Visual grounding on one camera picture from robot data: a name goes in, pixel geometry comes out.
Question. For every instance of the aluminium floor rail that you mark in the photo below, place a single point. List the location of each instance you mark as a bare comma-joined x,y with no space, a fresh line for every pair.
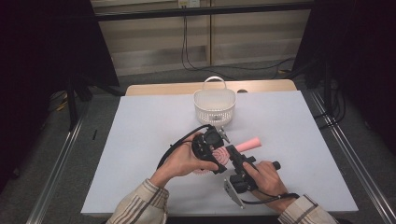
56,177
348,152

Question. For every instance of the small black floor strip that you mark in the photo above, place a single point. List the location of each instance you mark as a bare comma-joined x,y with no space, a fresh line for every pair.
94,134

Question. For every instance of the pink hairbrush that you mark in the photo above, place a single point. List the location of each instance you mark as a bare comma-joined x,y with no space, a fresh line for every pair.
249,144

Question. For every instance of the person's right hand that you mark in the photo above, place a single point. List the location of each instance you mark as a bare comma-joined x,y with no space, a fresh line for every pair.
267,180

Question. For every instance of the white table mat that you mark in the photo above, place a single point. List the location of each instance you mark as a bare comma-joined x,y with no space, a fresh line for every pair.
295,149

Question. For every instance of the small dark round table grommet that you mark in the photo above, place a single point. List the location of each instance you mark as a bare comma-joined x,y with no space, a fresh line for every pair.
242,91

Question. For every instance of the wooden table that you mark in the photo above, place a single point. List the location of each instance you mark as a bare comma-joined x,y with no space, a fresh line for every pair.
155,89

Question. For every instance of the black metal stand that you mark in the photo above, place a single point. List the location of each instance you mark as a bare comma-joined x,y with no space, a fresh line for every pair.
327,90
72,105

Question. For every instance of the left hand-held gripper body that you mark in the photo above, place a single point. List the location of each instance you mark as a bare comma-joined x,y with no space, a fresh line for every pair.
207,140

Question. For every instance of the white slotted plastic basket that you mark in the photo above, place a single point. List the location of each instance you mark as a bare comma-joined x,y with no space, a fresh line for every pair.
214,107

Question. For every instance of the person's left hand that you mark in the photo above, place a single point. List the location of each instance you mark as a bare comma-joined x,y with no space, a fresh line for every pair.
180,161

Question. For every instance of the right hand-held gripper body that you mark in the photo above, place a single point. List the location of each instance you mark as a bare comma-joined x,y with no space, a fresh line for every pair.
241,183

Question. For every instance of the black curtain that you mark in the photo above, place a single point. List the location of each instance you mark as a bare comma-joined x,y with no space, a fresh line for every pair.
46,62
367,46

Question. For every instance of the white wall socket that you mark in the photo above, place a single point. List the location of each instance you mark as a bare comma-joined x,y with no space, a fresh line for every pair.
188,3

